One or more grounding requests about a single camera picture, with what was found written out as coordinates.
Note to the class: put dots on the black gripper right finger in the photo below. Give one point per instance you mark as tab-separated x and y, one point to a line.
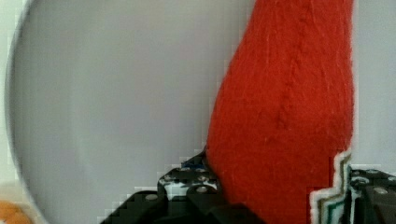
370	198

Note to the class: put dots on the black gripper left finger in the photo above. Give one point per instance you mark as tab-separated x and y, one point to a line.
188	194

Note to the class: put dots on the red ketchup bottle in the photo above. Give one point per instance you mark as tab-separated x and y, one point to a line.
284	112

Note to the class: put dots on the grey round plate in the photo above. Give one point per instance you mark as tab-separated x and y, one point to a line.
104	97

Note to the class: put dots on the orange toy fruit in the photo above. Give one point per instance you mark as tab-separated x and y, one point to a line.
10	213

